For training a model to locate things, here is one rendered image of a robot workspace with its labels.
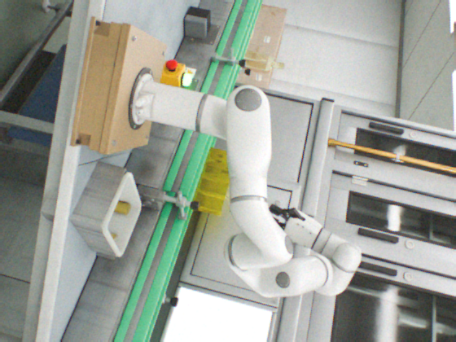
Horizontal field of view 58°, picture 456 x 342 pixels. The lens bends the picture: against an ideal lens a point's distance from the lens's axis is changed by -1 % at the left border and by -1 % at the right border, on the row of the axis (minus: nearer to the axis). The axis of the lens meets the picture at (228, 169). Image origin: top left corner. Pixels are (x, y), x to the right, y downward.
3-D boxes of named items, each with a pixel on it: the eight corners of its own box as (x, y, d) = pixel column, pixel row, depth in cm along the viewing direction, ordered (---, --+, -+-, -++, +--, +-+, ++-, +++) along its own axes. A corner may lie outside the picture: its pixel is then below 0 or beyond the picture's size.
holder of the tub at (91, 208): (95, 256, 123) (120, 263, 122) (68, 219, 99) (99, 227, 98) (117, 206, 131) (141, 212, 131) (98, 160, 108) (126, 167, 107)
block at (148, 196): (138, 208, 131) (160, 213, 131) (133, 194, 123) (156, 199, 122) (142, 198, 133) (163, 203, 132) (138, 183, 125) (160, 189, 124)
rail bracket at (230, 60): (208, 63, 154) (243, 70, 153) (208, 47, 148) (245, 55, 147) (212, 55, 156) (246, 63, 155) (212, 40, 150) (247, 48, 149)
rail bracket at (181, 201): (160, 215, 132) (198, 225, 131) (154, 190, 118) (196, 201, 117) (163, 207, 134) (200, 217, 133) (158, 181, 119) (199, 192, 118)
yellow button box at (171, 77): (160, 88, 144) (180, 93, 144) (157, 72, 138) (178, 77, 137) (166, 73, 148) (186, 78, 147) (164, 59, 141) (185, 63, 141)
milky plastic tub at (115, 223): (92, 252, 118) (121, 260, 117) (70, 220, 99) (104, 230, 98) (116, 199, 127) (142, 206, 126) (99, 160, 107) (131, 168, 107)
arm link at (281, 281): (317, 222, 104) (269, 230, 114) (265, 227, 89) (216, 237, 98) (329, 288, 101) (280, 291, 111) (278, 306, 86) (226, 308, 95)
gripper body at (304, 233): (319, 241, 133) (288, 225, 136) (329, 221, 126) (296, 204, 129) (311, 258, 128) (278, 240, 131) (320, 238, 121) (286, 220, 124)
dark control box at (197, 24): (183, 36, 158) (204, 40, 157) (182, 19, 151) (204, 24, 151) (190, 22, 162) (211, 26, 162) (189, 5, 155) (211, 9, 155)
